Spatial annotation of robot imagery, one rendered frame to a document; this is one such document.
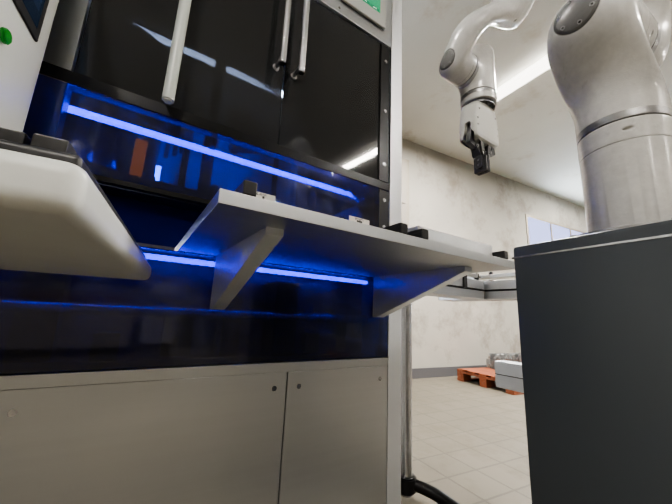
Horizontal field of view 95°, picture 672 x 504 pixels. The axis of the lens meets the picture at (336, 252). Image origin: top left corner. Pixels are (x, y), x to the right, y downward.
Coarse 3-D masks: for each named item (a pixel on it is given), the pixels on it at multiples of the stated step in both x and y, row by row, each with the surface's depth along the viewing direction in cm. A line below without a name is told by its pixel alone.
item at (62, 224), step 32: (0, 160) 15; (32, 160) 15; (0, 192) 15; (32, 192) 15; (64, 192) 16; (96, 192) 18; (0, 224) 19; (32, 224) 18; (64, 224) 18; (96, 224) 20; (0, 256) 32; (32, 256) 31; (64, 256) 30; (96, 256) 29; (128, 256) 32
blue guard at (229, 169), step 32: (32, 96) 61; (64, 96) 64; (96, 96) 67; (32, 128) 60; (64, 128) 63; (96, 128) 66; (128, 128) 69; (160, 128) 73; (192, 128) 77; (96, 160) 65; (128, 160) 68; (160, 160) 72; (192, 160) 76; (224, 160) 80; (256, 160) 85; (288, 160) 91; (192, 192) 75; (288, 192) 89; (320, 192) 95; (352, 192) 102
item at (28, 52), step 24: (0, 0) 44; (24, 0) 48; (48, 0) 55; (0, 24) 44; (24, 24) 50; (48, 24) 57; (0, 48) 45; (24, 48) 51; (0, 72) 46; (24, 72) 52; (0, 96) 47; (24, 96) 53; (0, 120) 47; (24, 120) 54
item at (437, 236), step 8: (432, 232) 64; (440, 232) 66; (432, 240) 64; (440, 240) 65; (448, 240) 67; (456, 240) 68; (464, 240) 70; (472, 240) 72; (464, 248) 70; (472, 248) 71; (480, 248) 73; (488, 248) 75
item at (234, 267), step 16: (256, 240) 51; (272, 240) 49; (224, 256) 68; (240, 256) 57; (256, 256) 53; (224, 272) 66; (240, 272) 57; (224, 288) 64; (240, 288) 64; (224, 304) 70
